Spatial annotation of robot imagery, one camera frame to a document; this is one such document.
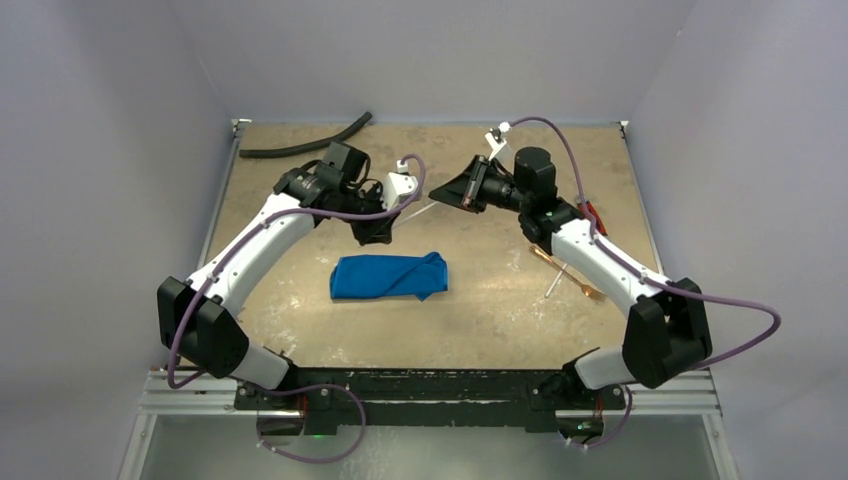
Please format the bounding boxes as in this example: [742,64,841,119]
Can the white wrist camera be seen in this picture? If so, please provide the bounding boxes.
[381,172,419,210]
[484,122,514,162]

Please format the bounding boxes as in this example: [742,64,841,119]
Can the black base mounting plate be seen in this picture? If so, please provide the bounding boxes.
[234,367,626,435]

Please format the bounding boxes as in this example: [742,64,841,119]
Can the blue cloth napkin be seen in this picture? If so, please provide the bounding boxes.
[329,252,449,301]

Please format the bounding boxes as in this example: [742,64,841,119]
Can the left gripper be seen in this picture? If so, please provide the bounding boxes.
[337,182,400,246]

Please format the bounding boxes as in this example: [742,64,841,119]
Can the red handled adjustable wrench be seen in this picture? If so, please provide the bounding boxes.
[578,201,608,237]

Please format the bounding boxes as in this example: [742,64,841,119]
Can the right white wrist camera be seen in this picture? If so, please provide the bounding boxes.
[484,122,514,162]

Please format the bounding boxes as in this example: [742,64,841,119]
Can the black foam tube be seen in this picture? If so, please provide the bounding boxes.
[239,111,373,159]

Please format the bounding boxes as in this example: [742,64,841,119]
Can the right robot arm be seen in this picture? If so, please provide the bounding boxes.
[429,147,713,407]

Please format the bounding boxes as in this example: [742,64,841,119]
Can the white plastic utensil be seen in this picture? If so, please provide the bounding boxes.
[544,264,568,299]
[392,202,439,231]

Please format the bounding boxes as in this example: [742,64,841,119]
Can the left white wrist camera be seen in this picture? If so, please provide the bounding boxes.
[381,172,419,210]

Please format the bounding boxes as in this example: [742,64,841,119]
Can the aluminium frame rail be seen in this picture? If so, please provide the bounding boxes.
[139,371,721,418]

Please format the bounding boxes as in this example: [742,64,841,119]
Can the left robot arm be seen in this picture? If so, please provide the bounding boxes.
[156,141,426,409]

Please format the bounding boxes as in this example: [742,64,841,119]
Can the brown plastic utensil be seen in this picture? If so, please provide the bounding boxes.
[529,245,607,302]

